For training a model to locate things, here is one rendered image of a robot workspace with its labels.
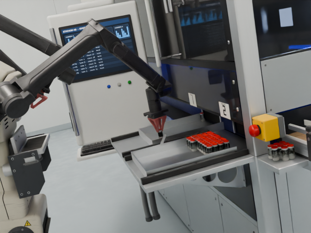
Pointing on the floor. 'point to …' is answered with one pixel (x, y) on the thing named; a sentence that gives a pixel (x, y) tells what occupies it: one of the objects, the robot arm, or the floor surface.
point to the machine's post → (253, 110)
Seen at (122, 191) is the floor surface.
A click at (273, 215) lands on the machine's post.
